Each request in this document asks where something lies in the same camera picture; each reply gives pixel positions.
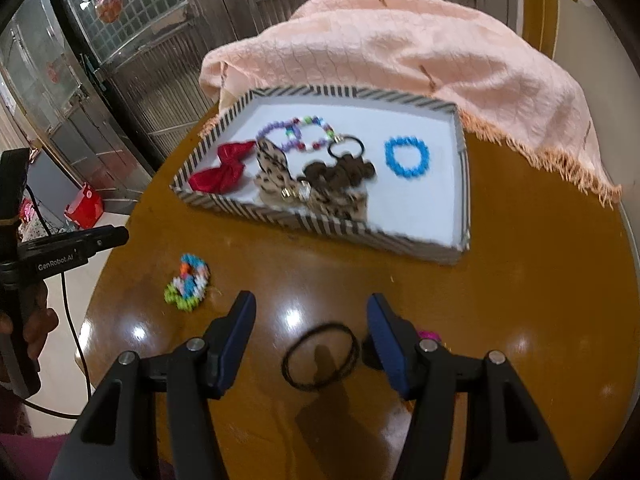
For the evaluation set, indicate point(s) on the round red decoration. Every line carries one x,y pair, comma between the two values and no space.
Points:
109,4

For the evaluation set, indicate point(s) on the colourful beaded scrunchie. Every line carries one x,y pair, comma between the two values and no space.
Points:
175,296

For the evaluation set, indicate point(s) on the peach fringed cloth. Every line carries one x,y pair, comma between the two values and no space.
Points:
400,45

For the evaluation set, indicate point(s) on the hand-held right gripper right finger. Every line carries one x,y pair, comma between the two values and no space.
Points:
390,350

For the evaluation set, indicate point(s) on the leopard print bow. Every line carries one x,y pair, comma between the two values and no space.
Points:
272,170

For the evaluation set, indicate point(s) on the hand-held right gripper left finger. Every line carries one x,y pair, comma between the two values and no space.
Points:
235,345

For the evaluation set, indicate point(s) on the red bow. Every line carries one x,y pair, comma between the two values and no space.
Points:
220,175

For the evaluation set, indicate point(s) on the red bag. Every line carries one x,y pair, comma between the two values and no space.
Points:
85,207

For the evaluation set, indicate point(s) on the striped jewelry tray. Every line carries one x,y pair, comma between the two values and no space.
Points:
415,210

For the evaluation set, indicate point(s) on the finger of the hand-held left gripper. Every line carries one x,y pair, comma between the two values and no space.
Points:
100,239

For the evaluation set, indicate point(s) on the maroon clothing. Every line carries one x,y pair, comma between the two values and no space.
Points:
25,455

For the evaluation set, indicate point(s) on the person's left hand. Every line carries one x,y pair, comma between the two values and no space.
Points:
42,327

